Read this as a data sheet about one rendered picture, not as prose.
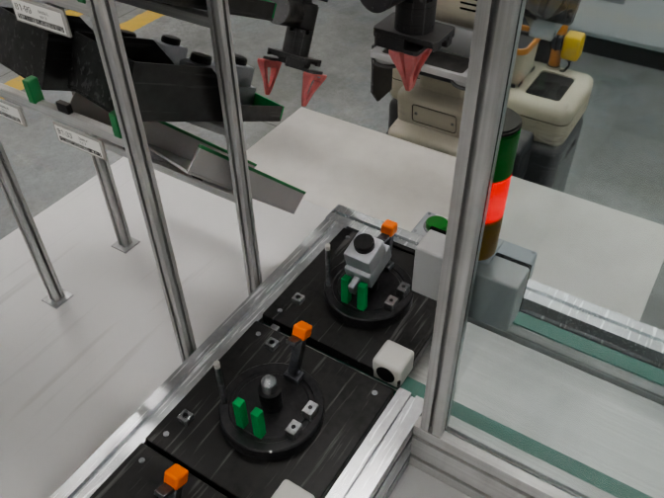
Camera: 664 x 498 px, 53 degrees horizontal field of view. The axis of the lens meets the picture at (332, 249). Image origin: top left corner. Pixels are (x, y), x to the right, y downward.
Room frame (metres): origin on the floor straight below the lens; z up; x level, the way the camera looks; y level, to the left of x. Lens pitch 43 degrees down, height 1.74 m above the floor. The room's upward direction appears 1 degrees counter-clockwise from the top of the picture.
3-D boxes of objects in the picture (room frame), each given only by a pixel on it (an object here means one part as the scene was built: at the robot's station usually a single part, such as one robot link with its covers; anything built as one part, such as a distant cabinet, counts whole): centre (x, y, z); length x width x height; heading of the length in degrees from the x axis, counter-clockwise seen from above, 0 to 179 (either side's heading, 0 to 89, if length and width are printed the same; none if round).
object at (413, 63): (0.93, -0.11, 1.27); 0.07 x 0.07 x 0.09; 56
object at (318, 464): (0.52, 0.08, 1.01); 0.24 x 0.24 x 0.13; 57
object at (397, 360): (0.59, -0.08, 0.97); 0.05 x 0.05 x 0.04; 57
